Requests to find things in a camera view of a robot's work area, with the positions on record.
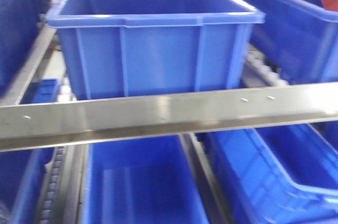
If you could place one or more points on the blue bin upper left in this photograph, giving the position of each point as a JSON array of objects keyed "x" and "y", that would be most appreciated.
[{"x": 18, "y": 32}]

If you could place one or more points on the blue bin lower left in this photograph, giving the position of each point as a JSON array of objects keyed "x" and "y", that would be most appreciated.
[{"x": 22, "y": 176}]

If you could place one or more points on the blue bin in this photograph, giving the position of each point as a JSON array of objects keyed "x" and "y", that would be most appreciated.
[
  {"x": 120, "y": 48},
  {"x": 281, "y": 174},
  {"x": 22, "y": 176},
  {"x": 144, "y": 180},
  {"x": 18, "y": 32},
  {"x": 299, "y": 37}
]

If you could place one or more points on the steel rack crossbar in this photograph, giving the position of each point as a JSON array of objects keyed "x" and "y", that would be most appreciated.
[{"x": 90, "y": 121}]

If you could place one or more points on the blue bin lower centre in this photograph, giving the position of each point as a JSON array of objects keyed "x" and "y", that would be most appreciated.
[{"x": 144, "y": 180}]

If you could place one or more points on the blue bin upper right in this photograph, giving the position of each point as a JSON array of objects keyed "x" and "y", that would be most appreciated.
[{"x": 299, "y": 37}]

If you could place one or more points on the blue bin lower right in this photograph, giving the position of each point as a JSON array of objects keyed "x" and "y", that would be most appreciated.
[{"x": 281, "y": 174}]

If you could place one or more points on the blue bin upper centre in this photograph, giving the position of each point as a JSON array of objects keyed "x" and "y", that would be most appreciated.
[{"x": 120, "y": 48}]

